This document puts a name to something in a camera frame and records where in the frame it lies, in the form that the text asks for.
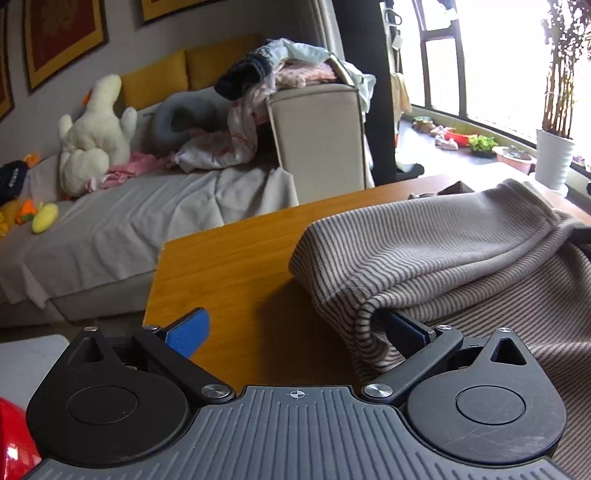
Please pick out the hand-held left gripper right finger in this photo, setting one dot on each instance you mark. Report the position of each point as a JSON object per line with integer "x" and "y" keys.
{"x": 408, "y": 334}

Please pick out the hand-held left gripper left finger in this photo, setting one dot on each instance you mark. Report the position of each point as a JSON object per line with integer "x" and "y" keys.
{"x": 187, "y": 334}

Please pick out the grey striped sweater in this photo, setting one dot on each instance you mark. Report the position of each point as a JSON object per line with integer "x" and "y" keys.
{"x": 438, "y": 240}

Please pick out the dark grey clothes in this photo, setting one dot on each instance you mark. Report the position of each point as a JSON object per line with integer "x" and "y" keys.
{"x": 244, "y": 74}

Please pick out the grey sofa cover sheet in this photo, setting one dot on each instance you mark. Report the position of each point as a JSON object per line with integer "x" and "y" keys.
{"x": 138, "y": 217}

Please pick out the white cabinet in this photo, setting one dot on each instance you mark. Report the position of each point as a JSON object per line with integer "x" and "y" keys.
{"x": 32, "y": 364}

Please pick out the pink cloth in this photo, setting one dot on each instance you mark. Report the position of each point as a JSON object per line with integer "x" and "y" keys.
{"x": 134, "y": 166}

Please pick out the white floral cloth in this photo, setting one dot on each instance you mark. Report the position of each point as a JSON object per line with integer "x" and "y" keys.
{"x": 207, "y": 152}

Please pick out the small yellow plush toy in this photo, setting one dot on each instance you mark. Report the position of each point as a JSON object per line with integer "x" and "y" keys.
{"x": 45, "y": 218}

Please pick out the small pink shoes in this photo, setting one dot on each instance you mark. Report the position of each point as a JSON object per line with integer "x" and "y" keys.
{"x": 445, "y": 141}

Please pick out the red plastic object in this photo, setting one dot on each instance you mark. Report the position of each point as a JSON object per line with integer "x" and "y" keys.
{"x": 16, "y": 438}

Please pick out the orange plush toy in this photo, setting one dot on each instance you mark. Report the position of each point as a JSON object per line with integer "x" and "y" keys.
{"x": 27, "y": 211}

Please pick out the green seedling tray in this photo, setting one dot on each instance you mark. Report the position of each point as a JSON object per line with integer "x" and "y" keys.
{"x": 482, "y": 145}

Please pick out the red basin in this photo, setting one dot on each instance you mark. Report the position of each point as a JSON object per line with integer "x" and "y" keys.
{"x": 459, "y": 137}

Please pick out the pink flowerpot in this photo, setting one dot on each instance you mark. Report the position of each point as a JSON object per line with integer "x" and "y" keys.
{"x": 513, "y": 159}

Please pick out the yellow plush duck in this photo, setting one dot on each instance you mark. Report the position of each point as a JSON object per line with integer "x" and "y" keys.
{"x": 7, "y": 221}

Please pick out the white plush duck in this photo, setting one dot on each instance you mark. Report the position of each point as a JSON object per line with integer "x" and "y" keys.
{"x": 92, "y": 138}

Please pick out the beige sofa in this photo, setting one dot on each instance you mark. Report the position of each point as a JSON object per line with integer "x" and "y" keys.
{"x": 318, "y": 134}

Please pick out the grey neck pillow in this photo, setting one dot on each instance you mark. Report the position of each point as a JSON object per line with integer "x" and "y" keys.
{"x": 166, "y": 115}

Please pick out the white plant pot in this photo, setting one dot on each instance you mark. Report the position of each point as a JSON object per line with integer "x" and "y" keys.
{"x": 554, "y": 157}

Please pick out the black cap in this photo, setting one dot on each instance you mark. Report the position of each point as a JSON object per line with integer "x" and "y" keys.
{"x": 11, "y": 182}

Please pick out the cream hanging cloth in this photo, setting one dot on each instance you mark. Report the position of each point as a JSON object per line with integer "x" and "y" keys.
{"x": 400, "y": 92}

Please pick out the yellow cushion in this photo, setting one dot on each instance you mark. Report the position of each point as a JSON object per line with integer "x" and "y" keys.
{"x": 152, "y": 78}
{"x": 217, "y": 60}

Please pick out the pink knitted garment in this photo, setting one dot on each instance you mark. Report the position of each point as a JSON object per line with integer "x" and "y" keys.
{"x": 300, "y": 74}

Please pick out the tall bamboo plant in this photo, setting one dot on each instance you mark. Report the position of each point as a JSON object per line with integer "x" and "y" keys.
{"x": 561, "y": 83}

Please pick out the beige curtain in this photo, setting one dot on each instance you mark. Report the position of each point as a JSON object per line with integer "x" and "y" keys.
{"x": 351, "y": 32}

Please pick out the black window frame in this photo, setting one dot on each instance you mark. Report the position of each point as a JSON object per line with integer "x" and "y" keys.
{"x": 461, "y": 78}

